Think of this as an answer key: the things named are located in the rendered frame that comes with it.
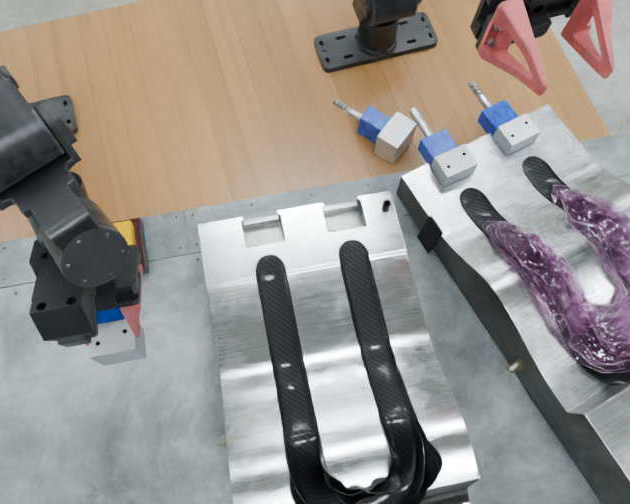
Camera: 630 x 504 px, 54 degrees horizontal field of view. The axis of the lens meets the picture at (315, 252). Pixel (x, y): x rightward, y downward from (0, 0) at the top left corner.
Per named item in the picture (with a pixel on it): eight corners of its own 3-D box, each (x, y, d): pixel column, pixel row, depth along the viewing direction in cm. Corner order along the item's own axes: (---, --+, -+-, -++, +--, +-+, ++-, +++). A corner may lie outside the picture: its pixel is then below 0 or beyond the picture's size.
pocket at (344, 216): (319, 214, 85) (320, 202, 82) (357, 207, 86) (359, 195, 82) (326, 243, 84) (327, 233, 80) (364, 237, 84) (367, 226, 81)
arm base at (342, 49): (449, 11, 96) (432, -22, 98) (326, 40, 93) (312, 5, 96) (438, 46, 103) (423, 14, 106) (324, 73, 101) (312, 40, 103)
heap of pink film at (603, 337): (467, 230, 84) (483, 205, 77) (571, 176, 88) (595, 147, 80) (585, 400, 76) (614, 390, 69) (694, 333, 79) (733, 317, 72)
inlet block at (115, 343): (95, 262, 76) (80, 246, 71) (135, 254, 77) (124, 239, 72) (104, 366, 72) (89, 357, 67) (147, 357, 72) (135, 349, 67)
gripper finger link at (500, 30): (614, 52, 50) (565, -35, 53) (534, 73, 49) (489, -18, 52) (578, 100, 56) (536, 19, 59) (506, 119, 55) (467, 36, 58)
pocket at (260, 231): (242, 227, 84) (239, 216, 81) (280, 221, 85) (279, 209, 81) (247, 258, 83) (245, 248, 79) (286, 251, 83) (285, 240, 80)
